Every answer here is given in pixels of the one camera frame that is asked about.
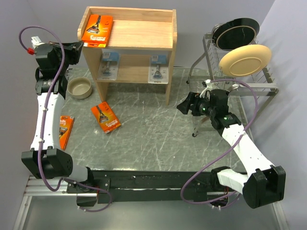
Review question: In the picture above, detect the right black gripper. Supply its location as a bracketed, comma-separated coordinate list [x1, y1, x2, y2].
[176, 92, 215, 118]

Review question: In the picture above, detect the blue razor blister pack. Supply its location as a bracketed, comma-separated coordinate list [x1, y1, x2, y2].
[148, 55, 168, 84]
[97, 52, 120, 81]

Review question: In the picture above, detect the wooden two-tier shelf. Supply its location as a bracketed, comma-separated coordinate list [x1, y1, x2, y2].
[77, 6, 177, 103]

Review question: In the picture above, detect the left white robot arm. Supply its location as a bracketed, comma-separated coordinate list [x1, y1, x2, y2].
[21, 41, 95, 193]

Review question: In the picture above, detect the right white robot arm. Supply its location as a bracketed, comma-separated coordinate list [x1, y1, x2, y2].
[177, 89, 286, 208]

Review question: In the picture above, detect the beige ceramic bowl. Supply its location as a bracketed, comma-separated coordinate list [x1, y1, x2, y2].
[67, 77, 93, 100]

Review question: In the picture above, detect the metal dish rack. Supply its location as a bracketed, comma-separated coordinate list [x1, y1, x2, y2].
[186, 33, 279, 125]

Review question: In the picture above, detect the beige plate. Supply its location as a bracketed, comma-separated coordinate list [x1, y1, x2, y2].
[219, 45, 272, 77]

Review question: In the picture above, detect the hidden orange razor box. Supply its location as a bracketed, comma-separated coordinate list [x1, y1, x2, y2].
[59, 116, 74, 150]

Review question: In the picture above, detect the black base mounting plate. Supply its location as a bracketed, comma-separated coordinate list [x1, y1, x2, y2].
[62, 170, 234, 208]

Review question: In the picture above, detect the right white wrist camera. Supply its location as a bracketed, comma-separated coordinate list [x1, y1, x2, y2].
[200, 79, 216, 98]

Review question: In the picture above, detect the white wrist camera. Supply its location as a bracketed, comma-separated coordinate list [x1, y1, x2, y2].
[27, 36, 45, 55]
[200, 79, 216, 98]

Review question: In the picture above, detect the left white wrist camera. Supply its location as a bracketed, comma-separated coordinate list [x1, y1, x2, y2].
[27, 36, 45, 55]

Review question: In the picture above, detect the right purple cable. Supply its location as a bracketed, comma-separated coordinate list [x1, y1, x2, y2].
[180, 79, 259, 209]

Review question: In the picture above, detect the purple cable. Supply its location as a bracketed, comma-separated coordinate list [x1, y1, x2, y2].
[180, 79, 259, 209]
[18, 25, 113, 213]

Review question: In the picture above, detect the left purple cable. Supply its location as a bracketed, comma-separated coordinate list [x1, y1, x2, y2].
[18, 25, 113, 213]

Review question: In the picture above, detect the aluminium rail frame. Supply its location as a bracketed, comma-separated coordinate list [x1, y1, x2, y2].
[14, 177, 289, 230]

